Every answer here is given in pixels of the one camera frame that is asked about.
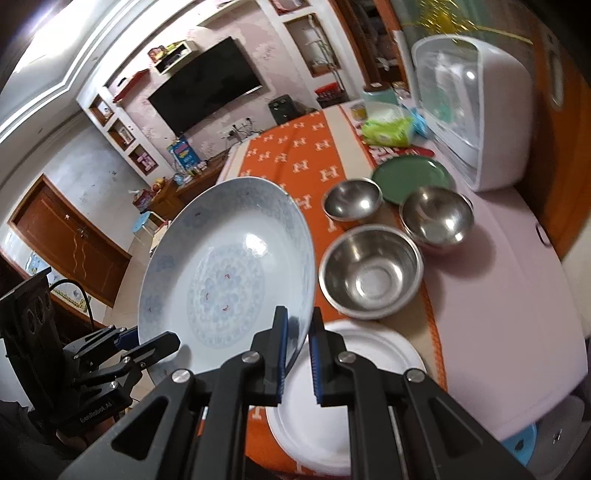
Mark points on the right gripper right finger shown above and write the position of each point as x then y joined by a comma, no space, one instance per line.
332,382

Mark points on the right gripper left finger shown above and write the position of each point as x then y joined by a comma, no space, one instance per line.
271,369

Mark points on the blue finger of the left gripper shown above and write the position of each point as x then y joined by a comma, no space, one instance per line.
102,344
137,359

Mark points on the large white plate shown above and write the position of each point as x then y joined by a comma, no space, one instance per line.
317,439

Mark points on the blue patterned porcelain plate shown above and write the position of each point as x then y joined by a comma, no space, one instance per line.
227,260

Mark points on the large steel bowl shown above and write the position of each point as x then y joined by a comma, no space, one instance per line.
371,272

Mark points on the orange H-pattern blanket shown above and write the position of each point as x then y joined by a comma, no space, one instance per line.
307,157

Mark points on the light blue stool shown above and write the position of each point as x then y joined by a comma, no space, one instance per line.
148,222

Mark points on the wooden TV cabinet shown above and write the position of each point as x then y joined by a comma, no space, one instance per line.
172,198

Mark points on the medium steel bowl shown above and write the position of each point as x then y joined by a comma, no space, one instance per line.
353,202

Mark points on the small steel bowl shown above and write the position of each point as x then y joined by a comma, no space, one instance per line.
439,220

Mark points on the blue poster board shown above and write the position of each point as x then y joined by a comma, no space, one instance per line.
183,154

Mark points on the green plate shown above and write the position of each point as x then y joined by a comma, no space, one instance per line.
401,176

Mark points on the green tissue pack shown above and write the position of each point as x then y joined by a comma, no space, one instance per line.
398,133

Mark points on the red basket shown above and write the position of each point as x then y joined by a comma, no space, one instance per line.
329,91

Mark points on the mint green canister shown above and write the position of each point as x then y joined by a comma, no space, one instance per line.
380,93

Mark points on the black television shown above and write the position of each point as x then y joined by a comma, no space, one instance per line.
214,78

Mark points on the white dish cabinet box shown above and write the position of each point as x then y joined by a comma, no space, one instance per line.
478,101

